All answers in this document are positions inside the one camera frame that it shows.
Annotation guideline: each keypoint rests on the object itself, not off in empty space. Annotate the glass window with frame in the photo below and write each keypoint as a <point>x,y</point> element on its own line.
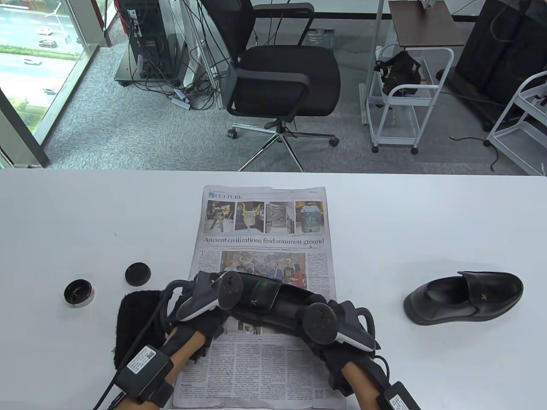
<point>42,25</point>

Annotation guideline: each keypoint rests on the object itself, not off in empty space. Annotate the person's right hand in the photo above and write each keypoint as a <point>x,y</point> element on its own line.
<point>337,358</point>

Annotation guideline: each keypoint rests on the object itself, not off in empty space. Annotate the white metal pole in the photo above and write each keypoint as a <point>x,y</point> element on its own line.
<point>374,47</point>

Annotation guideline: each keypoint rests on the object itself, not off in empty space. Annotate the round black shoe polish tin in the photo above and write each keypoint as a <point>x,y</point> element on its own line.
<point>79,294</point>

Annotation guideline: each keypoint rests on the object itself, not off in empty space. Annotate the black office chair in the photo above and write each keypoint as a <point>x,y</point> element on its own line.
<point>286,72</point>

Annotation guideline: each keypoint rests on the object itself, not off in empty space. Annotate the person's left hand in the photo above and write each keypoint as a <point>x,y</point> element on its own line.
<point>209,329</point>

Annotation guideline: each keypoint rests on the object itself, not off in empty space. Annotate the black computer tower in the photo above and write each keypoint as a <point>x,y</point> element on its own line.
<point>147,42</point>

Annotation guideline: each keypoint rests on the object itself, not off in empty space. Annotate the printed newspaper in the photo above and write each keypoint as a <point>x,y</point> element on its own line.
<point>256,367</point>

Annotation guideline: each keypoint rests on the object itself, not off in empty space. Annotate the brown top side table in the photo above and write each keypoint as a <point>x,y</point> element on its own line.
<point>423,25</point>

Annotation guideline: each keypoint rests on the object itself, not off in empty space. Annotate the white metal frame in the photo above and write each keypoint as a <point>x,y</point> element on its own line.
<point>205,55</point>

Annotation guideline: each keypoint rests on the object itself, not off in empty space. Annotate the black cabinet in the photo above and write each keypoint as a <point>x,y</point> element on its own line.
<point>504,51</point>

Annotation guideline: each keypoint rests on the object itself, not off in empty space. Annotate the dark wheeled platform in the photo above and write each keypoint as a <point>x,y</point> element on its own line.
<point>128,72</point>

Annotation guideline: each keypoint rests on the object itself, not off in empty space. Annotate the person's right forearm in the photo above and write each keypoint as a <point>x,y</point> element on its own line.
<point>361,388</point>

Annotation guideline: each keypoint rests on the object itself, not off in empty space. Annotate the white mesh rolling cart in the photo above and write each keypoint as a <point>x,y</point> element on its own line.
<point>395,140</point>

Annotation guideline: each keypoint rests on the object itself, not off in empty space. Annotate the white tiered rolling cart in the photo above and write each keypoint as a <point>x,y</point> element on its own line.
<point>519,143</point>

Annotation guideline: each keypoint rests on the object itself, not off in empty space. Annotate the grey motion controller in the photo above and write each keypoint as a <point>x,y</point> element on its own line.
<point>318,324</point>
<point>226,290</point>

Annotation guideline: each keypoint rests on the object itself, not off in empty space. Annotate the black leather loafer shoe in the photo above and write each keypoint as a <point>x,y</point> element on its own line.
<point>491,294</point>
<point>273,299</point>

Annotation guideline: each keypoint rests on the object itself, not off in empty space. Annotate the grey power strip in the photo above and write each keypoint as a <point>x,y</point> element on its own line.
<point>181,101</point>

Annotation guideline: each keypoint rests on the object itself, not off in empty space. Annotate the black bag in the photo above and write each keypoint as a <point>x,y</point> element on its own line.
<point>399,70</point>

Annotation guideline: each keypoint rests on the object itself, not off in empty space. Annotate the person's left forearm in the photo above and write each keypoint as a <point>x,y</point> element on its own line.
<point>183,350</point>

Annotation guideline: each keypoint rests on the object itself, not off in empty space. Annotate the black fuzzy cloth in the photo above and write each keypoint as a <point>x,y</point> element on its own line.
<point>136,316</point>

